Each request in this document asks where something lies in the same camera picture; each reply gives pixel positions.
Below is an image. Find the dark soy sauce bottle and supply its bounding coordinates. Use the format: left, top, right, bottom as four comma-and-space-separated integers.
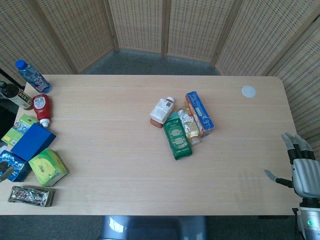
0, 81, 34, 111

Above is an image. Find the blue patterned packet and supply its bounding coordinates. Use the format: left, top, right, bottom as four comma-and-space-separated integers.
0, 149, 32, 183

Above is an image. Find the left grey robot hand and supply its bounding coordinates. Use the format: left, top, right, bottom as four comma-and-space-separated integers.
0, 161, 15, 183

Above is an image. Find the white round table grommet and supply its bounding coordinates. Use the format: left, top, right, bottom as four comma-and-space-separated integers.
241, 85, 257, 98

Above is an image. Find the blue capped water bottle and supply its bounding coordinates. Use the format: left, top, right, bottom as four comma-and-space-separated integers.
15, 59, 53, 95

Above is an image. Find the green foil snack package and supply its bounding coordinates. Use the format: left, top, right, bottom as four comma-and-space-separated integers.
162, 112, 193, 161

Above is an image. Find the plain blue box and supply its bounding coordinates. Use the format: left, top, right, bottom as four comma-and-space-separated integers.
10, 123, 57, 162

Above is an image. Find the woven bamboo folding screen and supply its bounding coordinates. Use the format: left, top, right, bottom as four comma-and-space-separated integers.
0, 0, 320, 161

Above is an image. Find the red ketchup bottle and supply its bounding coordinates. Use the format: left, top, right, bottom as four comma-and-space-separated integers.
31, 94, 52, 128

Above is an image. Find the dark shiny snack packet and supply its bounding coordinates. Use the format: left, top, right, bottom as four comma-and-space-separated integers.
7, 185, 56, 208

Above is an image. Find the black equipment stand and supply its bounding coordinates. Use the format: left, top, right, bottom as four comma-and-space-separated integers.
0, 68, 26, 141

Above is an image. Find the clear yellow liquid bottle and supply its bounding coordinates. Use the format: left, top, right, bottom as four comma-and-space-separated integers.
176, 106, 202, 146

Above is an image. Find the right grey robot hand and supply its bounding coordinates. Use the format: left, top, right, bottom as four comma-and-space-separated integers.
264, 132, 320, 200

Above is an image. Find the green packet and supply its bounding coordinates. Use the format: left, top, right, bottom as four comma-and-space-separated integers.
1, 114, 40, 147

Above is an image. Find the white drink bottle brown base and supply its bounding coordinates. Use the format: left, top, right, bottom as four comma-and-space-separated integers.
149, 96, 176, 130

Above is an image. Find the blue orange snack box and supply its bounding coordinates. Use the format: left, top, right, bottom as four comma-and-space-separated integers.
184, 90, 215, 138

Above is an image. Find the yellow green tissue box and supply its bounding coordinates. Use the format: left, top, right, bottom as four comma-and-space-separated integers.
28, 148, 69, 188

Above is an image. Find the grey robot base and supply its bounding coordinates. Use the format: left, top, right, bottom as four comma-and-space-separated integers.
98, 215, 208, 240

